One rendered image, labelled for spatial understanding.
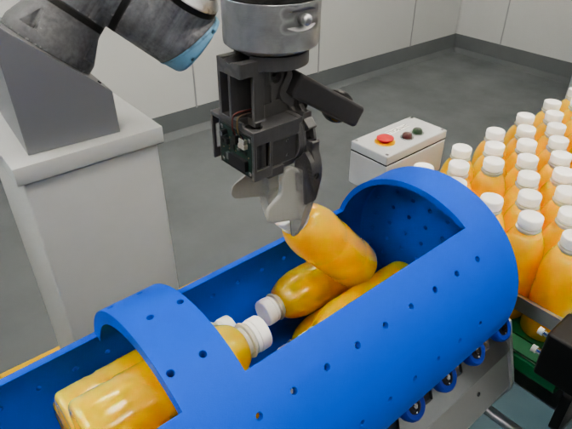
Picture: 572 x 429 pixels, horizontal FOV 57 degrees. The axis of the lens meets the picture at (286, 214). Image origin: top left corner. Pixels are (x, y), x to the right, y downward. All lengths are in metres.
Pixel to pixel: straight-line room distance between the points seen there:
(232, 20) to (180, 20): 0.68
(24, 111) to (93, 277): 0.42
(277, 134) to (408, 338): 0.26
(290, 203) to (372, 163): 0.56
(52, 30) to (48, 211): 0.36
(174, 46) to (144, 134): 0.20
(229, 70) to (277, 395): 0.30
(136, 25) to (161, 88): 2.49
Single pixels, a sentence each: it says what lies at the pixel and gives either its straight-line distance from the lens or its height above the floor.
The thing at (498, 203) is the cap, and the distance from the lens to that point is 0.96.
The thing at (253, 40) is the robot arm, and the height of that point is 1.46.
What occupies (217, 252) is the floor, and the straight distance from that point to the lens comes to 2.59.
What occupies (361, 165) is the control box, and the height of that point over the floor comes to 1.05.
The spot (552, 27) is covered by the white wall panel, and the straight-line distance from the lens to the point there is 5.32.
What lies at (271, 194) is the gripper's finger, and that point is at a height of 1.27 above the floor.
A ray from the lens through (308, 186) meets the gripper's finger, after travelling 0.55.
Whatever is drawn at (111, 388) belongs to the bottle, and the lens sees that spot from 0.53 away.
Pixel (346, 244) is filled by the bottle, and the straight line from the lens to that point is 0.67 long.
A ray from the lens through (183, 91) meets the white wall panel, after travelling 3.75.
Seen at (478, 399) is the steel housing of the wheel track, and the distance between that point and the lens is 0.95.
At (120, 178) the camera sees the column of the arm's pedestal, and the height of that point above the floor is 1.00.
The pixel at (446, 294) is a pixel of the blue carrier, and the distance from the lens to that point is 0.64.
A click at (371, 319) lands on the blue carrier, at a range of 0.56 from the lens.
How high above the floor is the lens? 1.59
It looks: 34 degrees down
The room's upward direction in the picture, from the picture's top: straight up
